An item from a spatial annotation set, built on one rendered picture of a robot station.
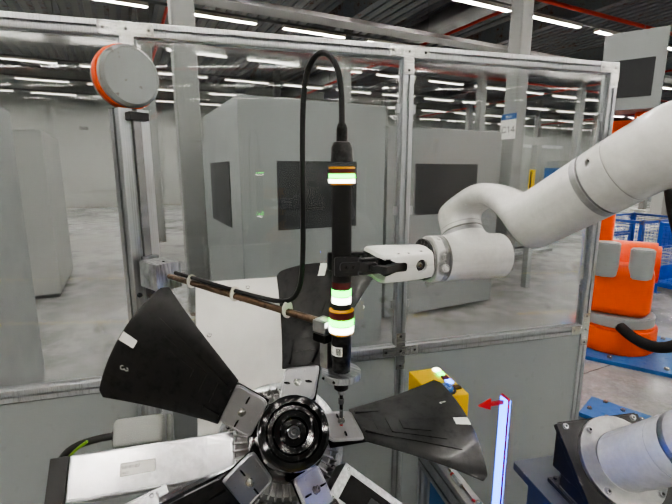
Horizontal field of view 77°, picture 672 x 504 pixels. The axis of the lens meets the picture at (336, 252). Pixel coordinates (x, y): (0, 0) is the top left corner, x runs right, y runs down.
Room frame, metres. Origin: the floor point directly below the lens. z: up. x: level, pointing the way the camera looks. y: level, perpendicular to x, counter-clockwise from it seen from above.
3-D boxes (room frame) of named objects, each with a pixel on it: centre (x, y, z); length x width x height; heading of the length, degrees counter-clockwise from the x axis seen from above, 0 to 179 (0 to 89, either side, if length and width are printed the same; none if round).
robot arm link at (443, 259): (0.74, -0.17, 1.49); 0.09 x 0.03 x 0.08; 16
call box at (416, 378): (1.08, -0.28, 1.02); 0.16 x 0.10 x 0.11; 15
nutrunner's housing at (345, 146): (0.70, -0.01, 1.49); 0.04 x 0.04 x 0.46
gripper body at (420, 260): (0.73, -0.11, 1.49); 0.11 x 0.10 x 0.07; 106
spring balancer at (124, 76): (1.16, 0.54, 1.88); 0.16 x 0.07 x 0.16; 140
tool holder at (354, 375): (0.70, 0.00, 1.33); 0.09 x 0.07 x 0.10; 50
